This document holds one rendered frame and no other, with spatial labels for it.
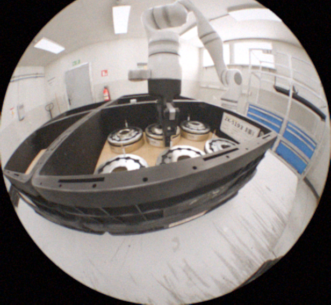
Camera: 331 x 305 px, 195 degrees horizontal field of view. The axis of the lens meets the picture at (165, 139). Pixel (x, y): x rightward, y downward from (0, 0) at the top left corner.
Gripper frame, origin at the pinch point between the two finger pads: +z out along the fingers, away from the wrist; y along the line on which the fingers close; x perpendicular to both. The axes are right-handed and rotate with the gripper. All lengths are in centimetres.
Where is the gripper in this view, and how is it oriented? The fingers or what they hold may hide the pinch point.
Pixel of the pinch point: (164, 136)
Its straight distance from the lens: 25.9
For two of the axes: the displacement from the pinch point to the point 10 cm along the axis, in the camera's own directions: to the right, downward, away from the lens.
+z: 0.0, 8.6, 5.1
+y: -2.1, -5.0, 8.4
